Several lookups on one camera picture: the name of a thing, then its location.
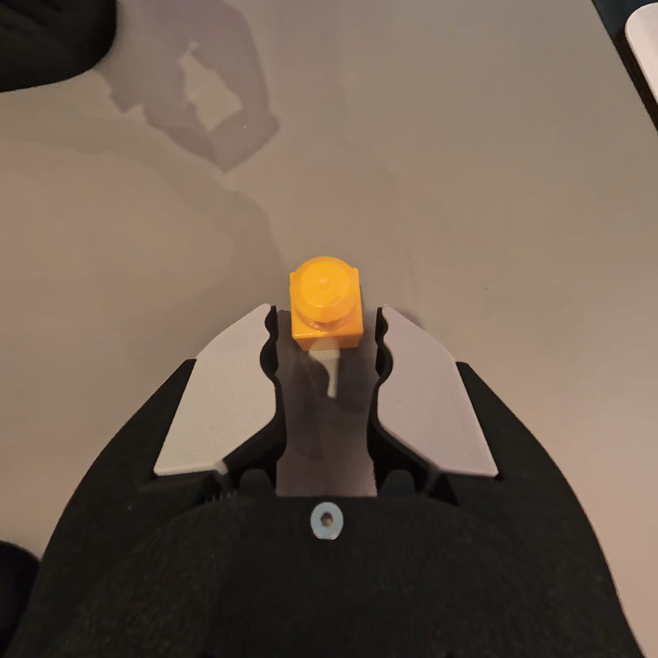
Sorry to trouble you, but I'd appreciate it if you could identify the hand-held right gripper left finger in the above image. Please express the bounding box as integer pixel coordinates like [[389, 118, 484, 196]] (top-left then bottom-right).
[[153, 303, 288, 484]]

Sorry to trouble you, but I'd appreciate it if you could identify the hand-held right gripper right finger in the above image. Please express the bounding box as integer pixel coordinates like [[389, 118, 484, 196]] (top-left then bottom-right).
[[368, 306, 499, 488]]

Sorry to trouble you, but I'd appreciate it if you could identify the orange mega block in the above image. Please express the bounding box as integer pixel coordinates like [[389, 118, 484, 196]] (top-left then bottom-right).
[[289, 255, 365, 352]]

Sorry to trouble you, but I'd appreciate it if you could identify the black oval pad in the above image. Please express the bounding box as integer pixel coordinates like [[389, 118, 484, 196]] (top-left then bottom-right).
[[0, 0, 118, 94]]

